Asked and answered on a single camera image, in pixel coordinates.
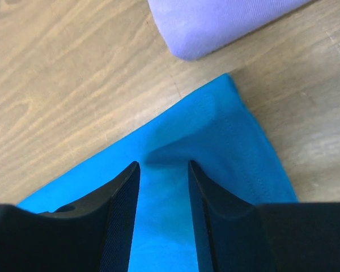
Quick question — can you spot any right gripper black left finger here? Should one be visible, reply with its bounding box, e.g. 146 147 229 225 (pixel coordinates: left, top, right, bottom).
0 161 141 271

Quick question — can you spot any folded purple t shirt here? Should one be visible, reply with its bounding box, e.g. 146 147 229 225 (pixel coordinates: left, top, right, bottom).
148 0 307 61

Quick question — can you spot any blue t shirt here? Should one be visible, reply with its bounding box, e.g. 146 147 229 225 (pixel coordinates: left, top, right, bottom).
19 74 297 271

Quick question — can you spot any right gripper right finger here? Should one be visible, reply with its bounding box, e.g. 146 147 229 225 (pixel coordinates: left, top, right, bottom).
188 161 340 271

